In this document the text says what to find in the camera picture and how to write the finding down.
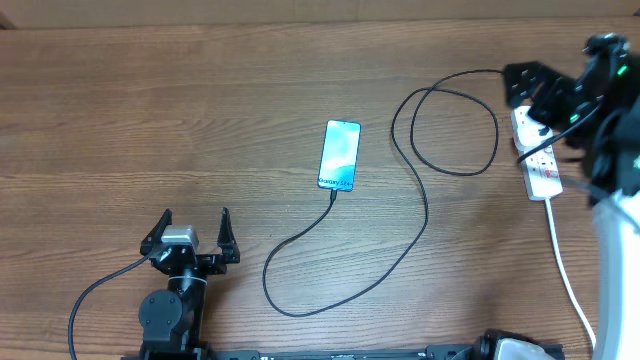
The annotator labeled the white power strip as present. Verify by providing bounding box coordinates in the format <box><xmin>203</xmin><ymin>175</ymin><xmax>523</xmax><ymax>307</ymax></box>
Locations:
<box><xmin>511</xmin><ymin>106</ymin><xmax>563</xmax><ymax>201</ymax></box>

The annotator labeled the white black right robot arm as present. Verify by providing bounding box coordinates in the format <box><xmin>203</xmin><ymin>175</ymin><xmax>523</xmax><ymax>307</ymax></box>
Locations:
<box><xmin>502</xmin><ymin>33</ymin><xmax>639</xmax><ymax>359</ymax></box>

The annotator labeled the blue Galaxy smartphone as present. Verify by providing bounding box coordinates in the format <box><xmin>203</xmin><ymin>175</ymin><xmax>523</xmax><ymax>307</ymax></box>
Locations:
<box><xmin>317</xmin><ymin>120</ymin><xmax>362</xmax><ymax>192</ymax></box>

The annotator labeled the white charger adapter plug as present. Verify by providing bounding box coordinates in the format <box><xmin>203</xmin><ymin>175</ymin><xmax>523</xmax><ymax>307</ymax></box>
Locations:
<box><xmin>514</xmin><ymin>122</ymin><xmax>553</xmax><ymax>152</ymax></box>

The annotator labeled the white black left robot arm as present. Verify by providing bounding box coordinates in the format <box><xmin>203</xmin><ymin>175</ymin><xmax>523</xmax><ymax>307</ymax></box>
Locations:
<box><xmin>138</xmin><ymin>208</ymin><xmax>240</xmax><ymax>360</ymax></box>

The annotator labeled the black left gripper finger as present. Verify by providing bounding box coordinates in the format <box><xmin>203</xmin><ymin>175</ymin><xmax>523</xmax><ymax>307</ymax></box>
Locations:
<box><xmin>140</xmin><ymin>209</ymin><xmax>172</xmax><ymax>256</ymax></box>
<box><xmin>217</xmin><ymin>207</ymin><xmax>240</xmax><ymax>264</ymax></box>

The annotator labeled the white power strip cord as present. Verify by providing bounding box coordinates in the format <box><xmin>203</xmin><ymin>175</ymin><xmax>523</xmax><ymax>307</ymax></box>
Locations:
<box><xmin>542</xmin><ymin>197</ymin><xmax>599</xmax><ymax>351</ymax></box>

